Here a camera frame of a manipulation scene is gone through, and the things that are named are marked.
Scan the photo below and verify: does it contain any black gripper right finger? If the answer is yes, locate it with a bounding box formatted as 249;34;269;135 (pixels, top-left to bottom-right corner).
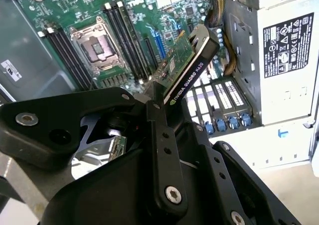
181;102;302;225

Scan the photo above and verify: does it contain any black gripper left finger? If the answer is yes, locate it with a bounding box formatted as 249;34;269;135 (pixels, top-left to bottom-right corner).
0;81;189;214

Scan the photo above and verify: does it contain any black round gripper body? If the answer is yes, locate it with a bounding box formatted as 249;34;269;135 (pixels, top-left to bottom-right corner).
43;147;226;225

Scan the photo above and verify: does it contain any green black graphics card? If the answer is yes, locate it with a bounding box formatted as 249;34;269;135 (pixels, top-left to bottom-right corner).
109;24;221;161

